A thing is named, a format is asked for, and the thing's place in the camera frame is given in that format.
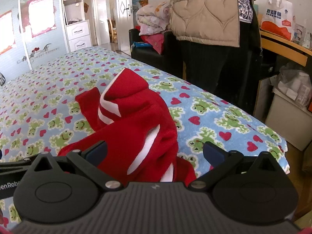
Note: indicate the black armchair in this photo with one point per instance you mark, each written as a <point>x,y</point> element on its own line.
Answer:
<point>157,50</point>

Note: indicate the red varsity jacket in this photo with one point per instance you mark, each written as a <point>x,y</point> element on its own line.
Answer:
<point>138,129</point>

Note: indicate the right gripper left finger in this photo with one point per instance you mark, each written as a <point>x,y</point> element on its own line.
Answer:
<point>63,188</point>

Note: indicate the white and orange shopping bag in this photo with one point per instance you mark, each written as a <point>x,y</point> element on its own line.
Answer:
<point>279,18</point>

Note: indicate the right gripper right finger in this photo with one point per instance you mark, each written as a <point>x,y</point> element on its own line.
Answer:
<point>247,189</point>

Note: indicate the pile of folded quilts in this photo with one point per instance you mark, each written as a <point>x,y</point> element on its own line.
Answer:
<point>153,19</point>

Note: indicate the white storage box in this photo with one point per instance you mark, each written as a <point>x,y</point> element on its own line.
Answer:
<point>290,121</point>

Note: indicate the wooden desk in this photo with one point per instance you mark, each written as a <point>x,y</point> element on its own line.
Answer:
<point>285,48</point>

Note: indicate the person in beige jacket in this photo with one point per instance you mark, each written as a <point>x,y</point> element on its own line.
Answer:
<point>219,42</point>

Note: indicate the frog and heart bedspread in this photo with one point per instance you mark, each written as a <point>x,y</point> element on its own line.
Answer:
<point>39,110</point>

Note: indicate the white door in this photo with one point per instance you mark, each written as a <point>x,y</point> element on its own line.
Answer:
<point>124,22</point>

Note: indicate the white drawer cabinet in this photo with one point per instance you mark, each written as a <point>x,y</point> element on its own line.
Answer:
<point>78,35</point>

